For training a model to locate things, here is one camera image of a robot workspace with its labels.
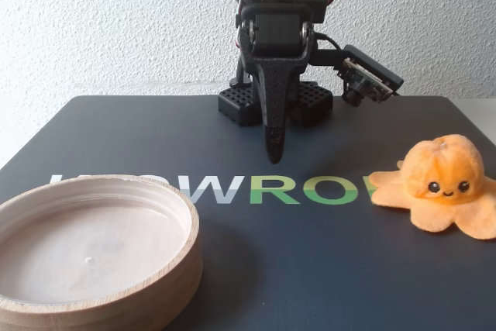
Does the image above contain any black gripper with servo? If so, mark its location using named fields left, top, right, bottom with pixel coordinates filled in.
left=236, top=2, right=320, bottom=165

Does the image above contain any dark blue logo mat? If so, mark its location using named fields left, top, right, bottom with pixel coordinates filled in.
left=0, top=94, right=496, bottom=331

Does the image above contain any orange octopus plush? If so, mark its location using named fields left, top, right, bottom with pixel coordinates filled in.
left=367, top=133, right=496, bottom=240

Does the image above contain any black camera cable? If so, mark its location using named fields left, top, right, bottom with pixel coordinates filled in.
left=315, top=32, right=346, bottom=52

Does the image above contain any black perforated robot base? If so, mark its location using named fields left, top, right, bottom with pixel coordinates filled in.
left=217, top=81, right=335, bottom=128

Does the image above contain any round wooden box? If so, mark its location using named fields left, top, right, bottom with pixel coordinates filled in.
left=0, top=174, right=204, bottom=331

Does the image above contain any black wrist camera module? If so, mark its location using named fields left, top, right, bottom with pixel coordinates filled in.
left=309, top=44, right=405, bottom=109

